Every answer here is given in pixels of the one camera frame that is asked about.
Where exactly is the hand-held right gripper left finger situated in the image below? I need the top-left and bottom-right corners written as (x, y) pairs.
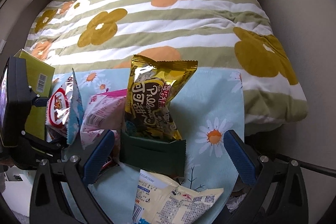
top-left (29, 129), bottom-right (116, 224)

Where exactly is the grey bed headboard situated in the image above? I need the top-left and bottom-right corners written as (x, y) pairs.
top-left (3, 0), bottom-right (57, 56)

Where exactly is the cream snack packet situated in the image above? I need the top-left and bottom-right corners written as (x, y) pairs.
top-left (131, 169), bottom-right (224, 224)

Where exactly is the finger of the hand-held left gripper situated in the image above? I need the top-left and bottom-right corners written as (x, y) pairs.
top-left (10, 132), bottom-right (69, 170)
top-left (30, 94), bottom-right (53, 109)

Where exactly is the yellow storage box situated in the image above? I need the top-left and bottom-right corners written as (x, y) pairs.
top-left (13, 49), bottom-right (56, 140)

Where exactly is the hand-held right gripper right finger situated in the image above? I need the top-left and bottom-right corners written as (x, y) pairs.
top-left (211, 130), bottom-right (310, 224)

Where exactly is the striped floral blanket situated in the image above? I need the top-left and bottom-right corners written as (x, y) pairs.
top-left (25, 0), bottom-right (309, 132)

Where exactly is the black metal rod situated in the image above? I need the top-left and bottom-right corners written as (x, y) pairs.
top-left (278, 153), bottom-right (336, 178)

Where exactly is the red and white snack packet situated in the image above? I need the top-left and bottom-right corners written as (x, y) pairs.
top-left (45, 68), bottom-right (84, 146)

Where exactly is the gold snack packet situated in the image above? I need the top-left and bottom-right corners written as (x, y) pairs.
top-left (124, 54), bottom-right (198, 141)

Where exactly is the daisy print tablecloth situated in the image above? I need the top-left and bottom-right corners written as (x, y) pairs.
top-left (51, 67), bottom-right (247, 224)

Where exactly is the pink snack packet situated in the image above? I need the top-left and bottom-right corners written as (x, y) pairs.
top-left (79, 89), bottom-right (128, 149)

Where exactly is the dark green snack packet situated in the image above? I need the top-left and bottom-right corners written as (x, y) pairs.
top-left (119, 130), bottom-right (187, 177)

